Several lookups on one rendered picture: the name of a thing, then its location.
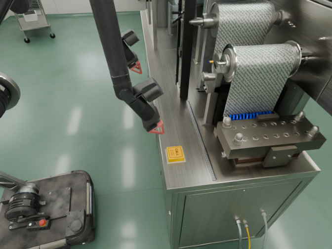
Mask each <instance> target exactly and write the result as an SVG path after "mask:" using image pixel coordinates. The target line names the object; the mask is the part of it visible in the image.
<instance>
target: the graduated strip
mask: <svg viewBox="0 0 332 249"><path fill-rule="evenodd" d="M186 104H187V107H188V110H189V113H190V116H191V119H192V122H193V125H194V128H195V131H196V133H197V136H198V139H199V142H200V145H201V148H202V151H203V154H204V157H205V160H206V163H207V166H208V169H209V172H210V175H211V178H212V181H216V180H217V177H216V174H215V171H214V169H213V166H212V163H211V160H210V158H209V155H208V152H207V149H206V146H205V143H204V140H203V138H202V135H201V132H200V129H199V126H198V124H197V121H196V118H195V115H194V113H193V110H192V107H191V104H190V101H186Z"/></svg>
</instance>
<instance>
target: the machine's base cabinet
mask: <svg viewBox="0 0 332 249"><path fill-rule="evenodd" d="M156 142H157V149H158V156H159V164H160V171H161V179H162V186H163V194H164V201H165V208H166V219H167V226H168V234H169V241H170V249H188V248H195V247H201V246H208V245H215V244H221V243H227V242H234V241H239V231H238V226H237V225H236V223H235V221H237V220H240V221H241V224H240V226H241V230H242V239H243V240H247V239H248V234H247V230H246V228H245V227H244V225H245V224H247V225H248V231H249V238H250V239H254V238H261V237H262V236H263V235H264V234H265V222H264V218H263V217H262V215H261V214H262V213H263V212H264V213H266V221H267V230H268V229H269V228H270V227H271V226H272V225H273V224H274V222H275V221H276V220H277V219H278V218H279V217H280V216H281V215H282V214H283V212H284V211H285V210H286V209H287V208H288V207H289V206H290V205H291V203H292V202H293V201H294V200H295V199H296V198H297V197H298V196H299V195H300V193H301V192H302V191H303V190H304V189H305V188H306V187H307V186H308V184H309V183H310V182H311V181H312V180H313V179H314V178H315V177H316V176H309V177H301V178H293V179H285V180H277V181H269V182H261V183H253V184H245V185H237V186H229V187H221V188H213V189H205V190H197V191H189V192H181V193H173V194H167V193H166V185H165V178H164V172H163V165H162V158H161V151H160V144H159V138H158V134H156Z"/></svg>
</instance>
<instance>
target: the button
mask: <svg viewBox="0 0 332 249"><path fill-rule="evenodd" d="M166 152H167V158H168V162H169V163H170V162H179V161H184V154H183V150H182V146H175V147H167V148H166Z"/></svg>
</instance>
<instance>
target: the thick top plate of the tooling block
mask: <svg viewBox="0 0 332 249"><path fill-rule="evenodd" d="M294 116H295V115H286V116H279V119H278V120H271V121H261V122H258V121H257V120H256V118H254V119H243V120H232V121H231V127H230V128H224V127H223V126H222V124H223V123H224V122H223V121H222V122H218V123H217V127H216V134H217V136H218V138H219V140H220V143H221V145H222V147H223V150H224V152H225V154H226V156H227V159H235V158H244V157H253V156H262V155H267V154H268V152H269V150H270V148H271V147H277V146H286V145H295V146H296V147H297V150H296V152H298V151H307V150H316V149H320V148H321V146H322V145H323V144H324V143H325V141H326V140H327V139H326V138H325V137H324V136H323V135H322V134H321V133H320V132H319V134H318V136H317V137H311V136H309V135H308V134H307V132H308V131H309V129H311V128H312V127H313V125H312V123H311V122H310V121H309V120H308V119H307V118H306V117H305V116H304V119H303V121H302V122H298V121H296V120H295V119H294ZM237 133H241V134H242V135H243V140H242V145H235V144H234V143H233V139H234V138H235V136H236V134H237Z"/></svg>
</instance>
